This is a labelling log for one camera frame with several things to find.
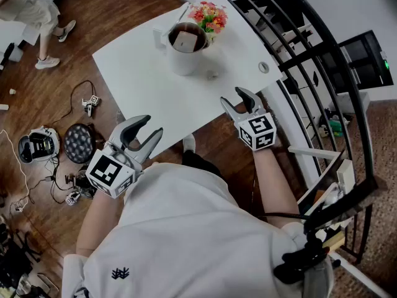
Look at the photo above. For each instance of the round black dimpled disc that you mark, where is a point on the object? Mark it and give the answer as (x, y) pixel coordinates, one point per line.
(79, 143)

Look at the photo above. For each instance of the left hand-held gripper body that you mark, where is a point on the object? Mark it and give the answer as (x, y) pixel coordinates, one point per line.
(107, 171)

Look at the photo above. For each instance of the small grey lump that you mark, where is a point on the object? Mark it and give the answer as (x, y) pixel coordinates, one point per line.
(212, 74)

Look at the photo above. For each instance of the small gripper with marker block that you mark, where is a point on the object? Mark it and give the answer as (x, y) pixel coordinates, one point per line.
(91, 102)
(73, 198)

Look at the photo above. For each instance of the white plastic tray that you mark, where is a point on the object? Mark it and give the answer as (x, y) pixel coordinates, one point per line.
(333, 194)

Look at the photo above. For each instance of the person's white shirt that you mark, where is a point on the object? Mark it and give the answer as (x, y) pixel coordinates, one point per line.
(186, 234)

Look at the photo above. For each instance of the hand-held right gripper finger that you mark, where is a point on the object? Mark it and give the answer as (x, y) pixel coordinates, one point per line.
(249, 99)
(229, 108)

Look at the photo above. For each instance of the white pitcher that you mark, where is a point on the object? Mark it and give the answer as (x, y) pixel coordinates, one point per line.
(186, 62)

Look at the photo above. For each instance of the white rectangular box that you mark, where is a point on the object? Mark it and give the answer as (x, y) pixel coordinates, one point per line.
(345, 172)

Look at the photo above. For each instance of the person's white shoe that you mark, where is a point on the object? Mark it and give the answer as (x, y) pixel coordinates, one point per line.
(189, 143)

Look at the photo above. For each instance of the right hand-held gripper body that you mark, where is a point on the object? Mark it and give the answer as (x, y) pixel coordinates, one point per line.
(257, 132)

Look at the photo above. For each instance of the red and yellow flower bouquet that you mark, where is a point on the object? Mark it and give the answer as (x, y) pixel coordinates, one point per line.
(211, 17)

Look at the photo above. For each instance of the white paper piece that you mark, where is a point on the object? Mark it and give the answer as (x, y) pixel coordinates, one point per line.
(185, 41)

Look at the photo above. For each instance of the small white cup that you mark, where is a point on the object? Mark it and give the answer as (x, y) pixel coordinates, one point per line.
(12, 92)
(3, 107)

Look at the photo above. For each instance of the black folding stand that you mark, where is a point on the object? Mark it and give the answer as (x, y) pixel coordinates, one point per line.
(15, 262)

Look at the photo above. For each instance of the person's right forearm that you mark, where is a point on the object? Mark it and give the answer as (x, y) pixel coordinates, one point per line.
(274, 185)

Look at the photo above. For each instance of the person's black trouser leg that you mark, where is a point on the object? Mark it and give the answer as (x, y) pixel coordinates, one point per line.
(198, 163)

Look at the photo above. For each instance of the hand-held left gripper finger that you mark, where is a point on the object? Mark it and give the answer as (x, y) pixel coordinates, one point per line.
(150, 144)
(124, 132)

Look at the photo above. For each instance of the white and black headset case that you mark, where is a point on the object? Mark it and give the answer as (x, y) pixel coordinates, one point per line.
(38, 146)

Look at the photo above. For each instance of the black metal railing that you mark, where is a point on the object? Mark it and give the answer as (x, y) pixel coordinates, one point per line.
(347, 82)

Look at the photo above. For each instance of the person's left forearm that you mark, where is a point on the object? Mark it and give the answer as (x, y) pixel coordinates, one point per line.
(99, 219)

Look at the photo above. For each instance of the black monitor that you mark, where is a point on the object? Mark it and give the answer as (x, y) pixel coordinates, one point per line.
(363, 64)

